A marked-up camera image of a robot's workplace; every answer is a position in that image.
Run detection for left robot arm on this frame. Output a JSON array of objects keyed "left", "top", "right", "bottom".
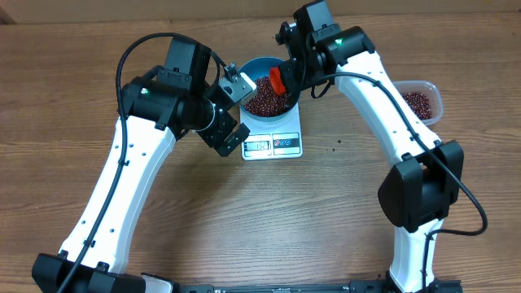
[{"left": 32, "top": 33, "right": 256, "bottom": 292}]

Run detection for clear plastic container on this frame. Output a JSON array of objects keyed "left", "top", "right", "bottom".
[{"left": 393, "top": 81, "right": 443, "bottom": 125}]

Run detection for white kitchen scale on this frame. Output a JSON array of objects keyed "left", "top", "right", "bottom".
[{"left": 240, "top": 103, "right": 304, "bottom": 161}]

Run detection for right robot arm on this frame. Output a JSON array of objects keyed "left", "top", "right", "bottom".
[{"left": 269, "top": 1, "right": 464, "bottom": 292}]

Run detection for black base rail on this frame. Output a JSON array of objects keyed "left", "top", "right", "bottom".
[{"left": 142, "top": 266, "right": 464, "bottom": 293}]

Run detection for red beans in bowl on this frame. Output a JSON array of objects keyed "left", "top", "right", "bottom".
[{"left": 243, "top": 77, "right": 289, "bottom": 117}]

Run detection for red scoop with blue handle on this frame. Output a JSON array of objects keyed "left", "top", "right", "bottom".
[{"left": 269, "top": 67, "right": 287, "bottom": 95}]

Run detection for blue bowl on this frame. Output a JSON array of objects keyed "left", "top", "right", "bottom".
[{"left": 239, "top": 56, "right": 297, "bottom": 122}]

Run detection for red beans in container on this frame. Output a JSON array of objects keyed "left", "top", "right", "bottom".
[{"left": 402, "top": 91, "right": 432, "bottom": 120}]

